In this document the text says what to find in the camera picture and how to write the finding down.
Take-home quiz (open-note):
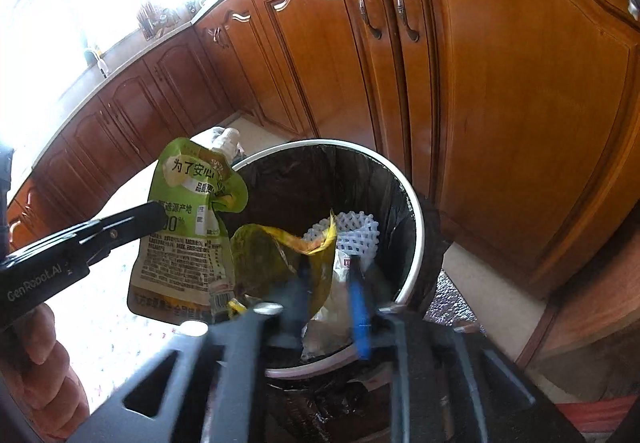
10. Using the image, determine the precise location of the person's left hand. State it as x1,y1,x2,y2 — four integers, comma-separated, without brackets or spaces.
0,302,90,429

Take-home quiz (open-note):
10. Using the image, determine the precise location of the black bin liner bag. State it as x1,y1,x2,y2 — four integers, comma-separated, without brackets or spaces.
220,146,451,324

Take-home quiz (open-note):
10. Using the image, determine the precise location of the utensil holder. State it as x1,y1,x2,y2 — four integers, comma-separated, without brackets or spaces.
137,2,174,40

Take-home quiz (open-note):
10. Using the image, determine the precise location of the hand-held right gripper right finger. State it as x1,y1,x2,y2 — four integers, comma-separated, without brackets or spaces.
347,258,586,443

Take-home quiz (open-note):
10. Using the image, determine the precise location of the white foam fruit net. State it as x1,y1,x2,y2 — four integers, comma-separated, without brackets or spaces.
302,210,382,258

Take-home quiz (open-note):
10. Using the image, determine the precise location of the wooden kitchen cabinet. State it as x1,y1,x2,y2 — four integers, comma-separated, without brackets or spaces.
0,0,640,304

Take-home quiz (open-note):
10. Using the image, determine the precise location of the metal cabinet door handle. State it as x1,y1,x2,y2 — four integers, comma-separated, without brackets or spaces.
396,0,421,43
359,0,384,40

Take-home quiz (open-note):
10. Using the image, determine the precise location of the yellow green snack wrapper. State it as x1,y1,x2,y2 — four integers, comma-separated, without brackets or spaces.
230,209,337,320

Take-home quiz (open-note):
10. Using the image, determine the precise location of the clear plastic wrapper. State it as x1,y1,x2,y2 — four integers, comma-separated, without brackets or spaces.
300,268,362,360

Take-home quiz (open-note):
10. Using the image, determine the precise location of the white dotted printed cloth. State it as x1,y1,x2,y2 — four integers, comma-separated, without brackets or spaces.
50,243,236,419

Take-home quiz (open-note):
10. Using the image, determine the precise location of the red cloth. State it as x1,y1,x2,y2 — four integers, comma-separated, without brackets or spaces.
552,402,640,425

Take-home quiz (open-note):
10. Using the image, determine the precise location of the kitchen faucet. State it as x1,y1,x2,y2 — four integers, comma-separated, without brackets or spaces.
84,48,109,80

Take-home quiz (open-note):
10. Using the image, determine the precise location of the silver foil mat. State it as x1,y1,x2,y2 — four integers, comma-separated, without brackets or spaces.
425,270,482,333

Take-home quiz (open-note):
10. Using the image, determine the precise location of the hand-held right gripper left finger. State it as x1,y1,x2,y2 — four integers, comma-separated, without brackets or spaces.
65,268,313,443

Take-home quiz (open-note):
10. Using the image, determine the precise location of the white round trash bin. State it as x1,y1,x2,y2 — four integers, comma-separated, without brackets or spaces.
217,139,451,381

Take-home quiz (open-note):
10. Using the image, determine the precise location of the wooden furniture frame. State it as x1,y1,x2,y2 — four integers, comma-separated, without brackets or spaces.
515,243,640,374

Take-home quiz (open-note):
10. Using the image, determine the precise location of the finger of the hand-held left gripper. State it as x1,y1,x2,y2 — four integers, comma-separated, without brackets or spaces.
65,202,166,269

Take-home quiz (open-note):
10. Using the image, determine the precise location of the green drink pouch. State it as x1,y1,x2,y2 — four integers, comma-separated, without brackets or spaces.
127,127,250,325

